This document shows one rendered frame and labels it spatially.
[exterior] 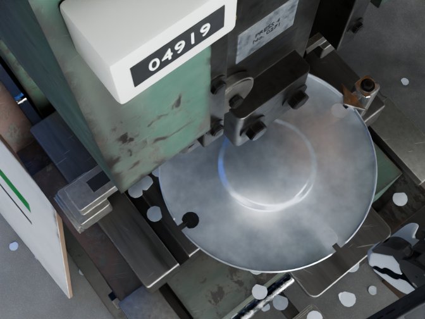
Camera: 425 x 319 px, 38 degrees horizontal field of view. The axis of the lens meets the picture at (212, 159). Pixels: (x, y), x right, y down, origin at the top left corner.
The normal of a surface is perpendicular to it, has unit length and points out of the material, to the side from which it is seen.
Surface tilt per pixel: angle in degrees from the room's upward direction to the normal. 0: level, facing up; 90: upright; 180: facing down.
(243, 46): 90
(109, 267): 0
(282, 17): 90
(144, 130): 90
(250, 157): 0
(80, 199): 0
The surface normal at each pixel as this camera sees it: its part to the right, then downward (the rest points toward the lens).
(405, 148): 0.00, -0.33
